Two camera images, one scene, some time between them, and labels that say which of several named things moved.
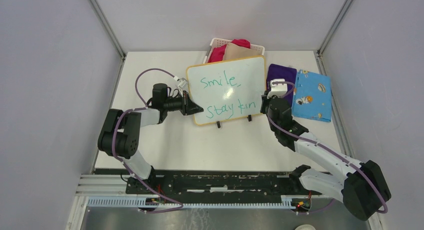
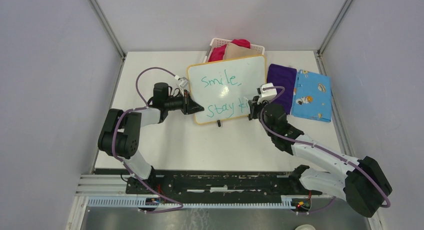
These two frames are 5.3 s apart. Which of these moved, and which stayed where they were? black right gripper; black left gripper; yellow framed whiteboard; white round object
Moved: black right gripper
Stayed: black left gripper; yellow framed whiteboard; white round object
